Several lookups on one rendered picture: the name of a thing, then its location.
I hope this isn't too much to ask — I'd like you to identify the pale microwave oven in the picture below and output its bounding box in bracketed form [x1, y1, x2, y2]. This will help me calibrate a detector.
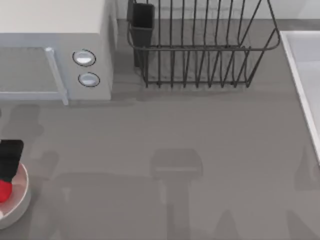
[0, 0, 119, 106]

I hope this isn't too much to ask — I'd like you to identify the small round microwave knob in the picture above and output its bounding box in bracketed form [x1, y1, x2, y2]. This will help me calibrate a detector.
[77, 71, 101, 88]

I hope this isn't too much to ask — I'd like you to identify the large round microwave knob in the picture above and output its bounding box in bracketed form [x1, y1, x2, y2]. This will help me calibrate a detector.
[71, 48, 97, 68]

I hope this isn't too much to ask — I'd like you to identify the black cutlery holder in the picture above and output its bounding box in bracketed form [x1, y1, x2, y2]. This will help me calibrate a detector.
[126, 0, 156, 69]

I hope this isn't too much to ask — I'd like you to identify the microwave glass door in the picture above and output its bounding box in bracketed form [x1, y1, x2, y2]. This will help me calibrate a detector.
[0, 46, 63, 101]

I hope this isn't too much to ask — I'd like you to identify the white sink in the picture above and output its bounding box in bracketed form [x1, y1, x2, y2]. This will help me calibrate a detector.
[279, 30, 320, 167]

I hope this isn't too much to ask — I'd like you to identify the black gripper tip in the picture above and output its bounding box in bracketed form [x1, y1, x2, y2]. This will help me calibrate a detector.
[0, 139, 25, 180]

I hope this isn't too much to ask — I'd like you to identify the white round bowl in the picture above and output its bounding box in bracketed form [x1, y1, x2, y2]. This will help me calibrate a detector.
[0, 161, 32, 230]

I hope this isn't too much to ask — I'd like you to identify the red round fruit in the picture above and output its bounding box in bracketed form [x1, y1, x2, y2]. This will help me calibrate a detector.
[0, 178, 13, 204]

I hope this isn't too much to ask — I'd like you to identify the dark wire dish rack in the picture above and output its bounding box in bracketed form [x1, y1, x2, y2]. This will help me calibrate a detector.
[126, 0, 281, 89]

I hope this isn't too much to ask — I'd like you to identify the pale microwave door handle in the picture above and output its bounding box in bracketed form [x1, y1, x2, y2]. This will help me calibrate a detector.
[44, 46, 70, 106]

